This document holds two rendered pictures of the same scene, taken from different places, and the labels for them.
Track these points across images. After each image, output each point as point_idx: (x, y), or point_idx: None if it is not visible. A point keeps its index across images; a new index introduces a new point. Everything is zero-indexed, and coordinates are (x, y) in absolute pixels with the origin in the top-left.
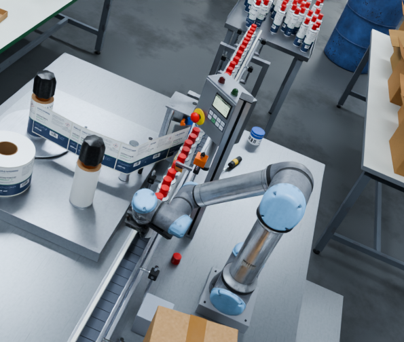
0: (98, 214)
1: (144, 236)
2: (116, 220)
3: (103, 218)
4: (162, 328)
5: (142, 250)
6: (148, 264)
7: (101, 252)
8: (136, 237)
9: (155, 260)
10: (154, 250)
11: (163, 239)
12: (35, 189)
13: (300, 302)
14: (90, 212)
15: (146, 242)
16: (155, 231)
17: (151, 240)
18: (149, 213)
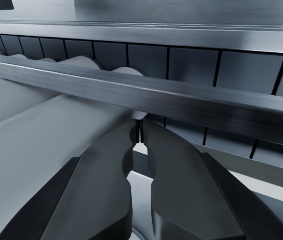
0: (141, 215)
1: (218, 172)
2: (135, 178)
3: (146, 205)
4: None
5: (228, 86)
6: (250, 23)
7: (278, 212)
8: (162, 119)
9: (214, 1)
10: (183, 25)
11: (108, 11)
12: None
13: None
14: (147, 228)
15: (170, 79)
16: (130, 100)
17: (247, 115)
18: None
